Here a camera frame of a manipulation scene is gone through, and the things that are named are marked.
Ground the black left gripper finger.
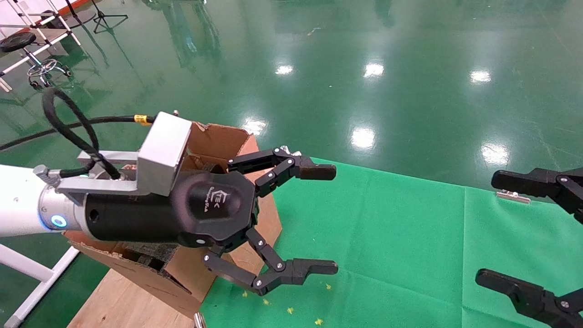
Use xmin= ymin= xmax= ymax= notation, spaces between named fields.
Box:
xmin=227 ymin=147 xmax=338 ymax=198
xmin=202 ymin=227 xmax=339 ymax=297

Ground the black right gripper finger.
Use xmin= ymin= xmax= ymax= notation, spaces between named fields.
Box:
xmin=475 ymin=268 xmax=583 ymax=328
xmin=491 ymin=167 xmax=583 ymax=225

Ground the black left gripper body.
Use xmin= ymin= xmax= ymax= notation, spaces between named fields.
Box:
xmin=84 ymin=169 xmax=261 ymax=250

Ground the large open cardboard carton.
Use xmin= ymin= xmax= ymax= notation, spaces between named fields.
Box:
xmin=63 ymin=121 xmax=266 ymax=319

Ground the black foam insert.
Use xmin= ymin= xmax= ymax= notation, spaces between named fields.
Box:
xmin=122 ymin=243 xmax=179 ymax=275

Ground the green table cloth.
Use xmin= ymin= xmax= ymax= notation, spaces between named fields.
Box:
xmin=199 ymin=156 xmax=583 ymax=328

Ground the black tripod stand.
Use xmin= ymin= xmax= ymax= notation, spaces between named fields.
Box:
xmin=90 ymin=0 xmax=129 ymax=35

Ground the black curved pole stand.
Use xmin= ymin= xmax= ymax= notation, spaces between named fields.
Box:
xmin=40 ymin=0 xmax=97 ymax=31

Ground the black seat swivel stool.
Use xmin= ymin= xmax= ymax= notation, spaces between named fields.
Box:
xmin=0 ymin=31 xmax=72 ymax=90

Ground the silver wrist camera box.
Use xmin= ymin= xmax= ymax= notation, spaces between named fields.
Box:
xmin=57 ymin=112 xmax=192 ymax=205

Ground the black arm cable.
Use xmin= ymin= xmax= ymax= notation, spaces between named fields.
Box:
xmin=0 ymin=87 xmax=158 ymax=181

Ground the white metal floor frame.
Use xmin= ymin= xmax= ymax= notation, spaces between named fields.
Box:
xmin=0 ymin=243 xmax=81 ymax=328

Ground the white frame table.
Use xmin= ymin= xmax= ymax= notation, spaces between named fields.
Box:
xmin=0 ymin=0 xmax=83 ymax=92

